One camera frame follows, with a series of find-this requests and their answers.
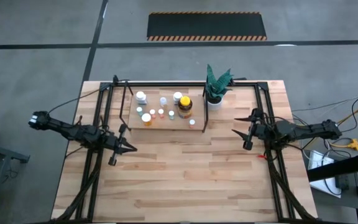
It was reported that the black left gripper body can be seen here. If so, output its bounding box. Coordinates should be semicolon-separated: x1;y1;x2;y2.
104;123;129;166

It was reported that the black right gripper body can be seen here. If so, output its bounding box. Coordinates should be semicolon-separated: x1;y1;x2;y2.
242;107;289;151

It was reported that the orange vial white cap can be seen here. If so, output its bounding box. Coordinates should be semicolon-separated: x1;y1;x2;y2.
140;113;153;127

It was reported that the large amber bottle yellow cap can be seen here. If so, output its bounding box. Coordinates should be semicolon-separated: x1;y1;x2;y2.
177;95;194;119

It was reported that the wooden shelf with black legs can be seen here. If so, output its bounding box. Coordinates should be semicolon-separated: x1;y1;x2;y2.
119;81;210;134

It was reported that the green plant in white pot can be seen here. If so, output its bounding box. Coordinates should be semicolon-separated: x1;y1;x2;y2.
204;64;234;111

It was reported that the yellow power plug splitter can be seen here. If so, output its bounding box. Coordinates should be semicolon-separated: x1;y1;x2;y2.
343;138;358;152

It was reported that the black power brick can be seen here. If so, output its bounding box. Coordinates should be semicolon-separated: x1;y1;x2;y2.
334;174;351;191

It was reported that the black mat with hazard stripes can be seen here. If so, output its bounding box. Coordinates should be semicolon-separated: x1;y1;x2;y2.
146;11;268;42

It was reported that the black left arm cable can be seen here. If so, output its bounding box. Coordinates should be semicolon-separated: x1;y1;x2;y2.
47;74;135;116

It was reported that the grey cable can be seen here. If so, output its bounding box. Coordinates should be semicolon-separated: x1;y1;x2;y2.
292;96;358;112

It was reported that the black aluminium table frame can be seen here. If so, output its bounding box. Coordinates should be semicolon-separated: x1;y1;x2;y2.
53;80;315;223

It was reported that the yellow cable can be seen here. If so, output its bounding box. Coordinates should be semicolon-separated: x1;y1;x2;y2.
331;107;358;149

